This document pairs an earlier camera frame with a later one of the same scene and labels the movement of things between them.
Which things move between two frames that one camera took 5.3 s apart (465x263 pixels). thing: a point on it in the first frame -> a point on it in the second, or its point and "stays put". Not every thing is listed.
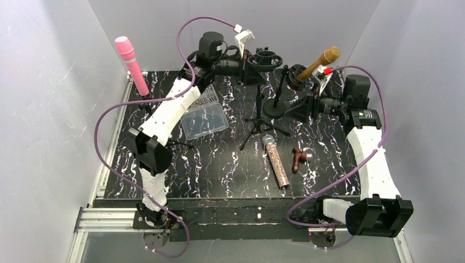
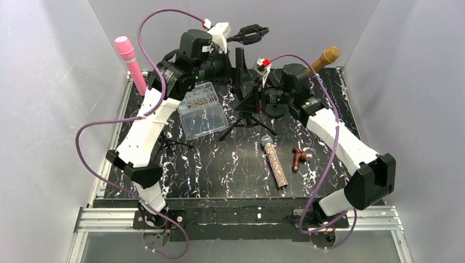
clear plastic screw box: x=205 y=117 stays put
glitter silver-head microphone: x=268 y=141 stays put
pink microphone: x=126 y=52 stays put
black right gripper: x=313 y=107 -> x=260 y=100
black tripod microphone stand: x=262 y=61 -> x=248 y=35
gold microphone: x=330 y=55 stays put
